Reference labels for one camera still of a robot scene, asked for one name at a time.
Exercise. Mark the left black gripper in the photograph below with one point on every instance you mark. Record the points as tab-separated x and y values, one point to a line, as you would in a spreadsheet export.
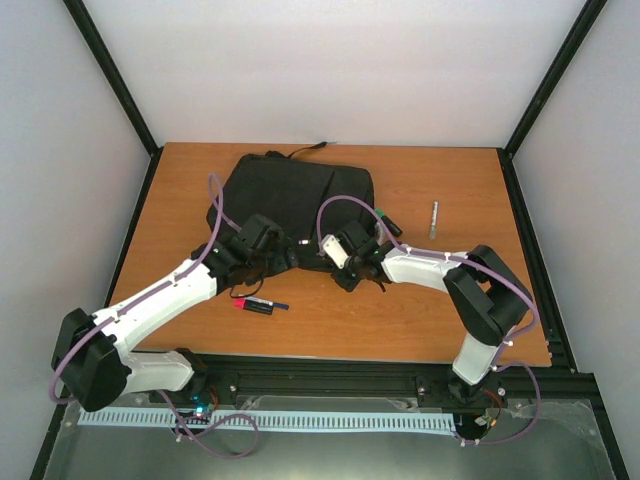
281	263

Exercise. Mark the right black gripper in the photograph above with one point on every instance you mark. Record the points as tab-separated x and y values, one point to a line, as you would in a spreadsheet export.
347	283

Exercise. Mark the black student bag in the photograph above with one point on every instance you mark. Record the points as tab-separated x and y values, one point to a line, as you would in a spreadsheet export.
274	194

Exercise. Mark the silver pen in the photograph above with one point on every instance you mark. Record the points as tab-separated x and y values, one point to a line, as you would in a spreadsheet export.
433	222

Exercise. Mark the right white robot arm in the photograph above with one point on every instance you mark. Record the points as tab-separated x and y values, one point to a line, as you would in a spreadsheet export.
489	299

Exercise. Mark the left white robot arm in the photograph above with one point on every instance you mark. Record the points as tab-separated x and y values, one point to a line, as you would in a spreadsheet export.
145	310

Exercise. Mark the green cap black highlighter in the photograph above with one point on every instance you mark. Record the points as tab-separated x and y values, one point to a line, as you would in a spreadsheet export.
393	228

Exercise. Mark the blue cap pen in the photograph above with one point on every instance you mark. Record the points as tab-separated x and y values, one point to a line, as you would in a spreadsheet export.
277	305

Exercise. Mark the pink cap black highlighter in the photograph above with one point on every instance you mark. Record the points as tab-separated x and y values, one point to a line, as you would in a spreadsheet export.
253	306

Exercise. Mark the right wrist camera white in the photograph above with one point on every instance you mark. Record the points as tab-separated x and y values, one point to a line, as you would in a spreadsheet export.
331	247

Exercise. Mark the light blue cable duct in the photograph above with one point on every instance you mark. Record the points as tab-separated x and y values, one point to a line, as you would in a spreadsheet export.
275	421

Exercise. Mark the black aluminium rail base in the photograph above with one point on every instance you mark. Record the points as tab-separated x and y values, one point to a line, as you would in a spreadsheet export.
232	380

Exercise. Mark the left black frame post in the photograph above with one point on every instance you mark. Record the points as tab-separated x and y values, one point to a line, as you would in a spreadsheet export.
86	26

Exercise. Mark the black frame post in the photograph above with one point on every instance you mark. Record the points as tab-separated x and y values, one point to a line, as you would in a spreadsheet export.
570	46
86	26

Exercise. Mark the right black frame post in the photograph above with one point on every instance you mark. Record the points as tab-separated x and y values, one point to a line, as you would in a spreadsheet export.
570	46

